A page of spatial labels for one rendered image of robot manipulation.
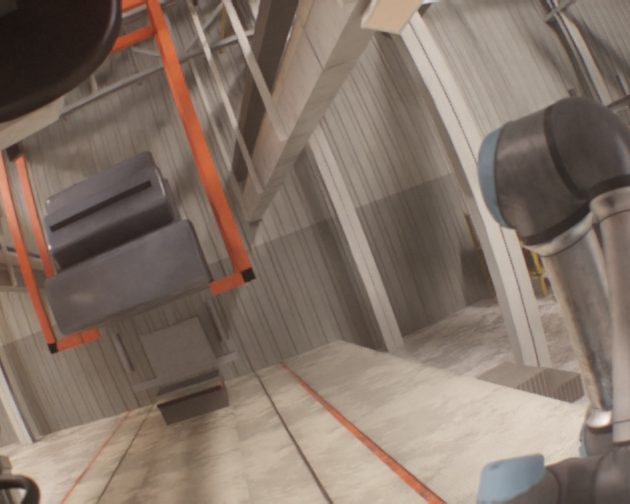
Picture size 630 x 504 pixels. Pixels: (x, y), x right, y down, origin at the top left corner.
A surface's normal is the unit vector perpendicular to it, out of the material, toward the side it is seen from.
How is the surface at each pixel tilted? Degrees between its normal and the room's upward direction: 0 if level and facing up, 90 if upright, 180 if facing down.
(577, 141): 76
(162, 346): 90
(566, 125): 61
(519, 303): 90
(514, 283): 90
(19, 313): 90
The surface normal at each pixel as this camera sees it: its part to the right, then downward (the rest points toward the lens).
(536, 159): -0.77, 0.18
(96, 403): 0.10, -0.07
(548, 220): -0.47, 0.33
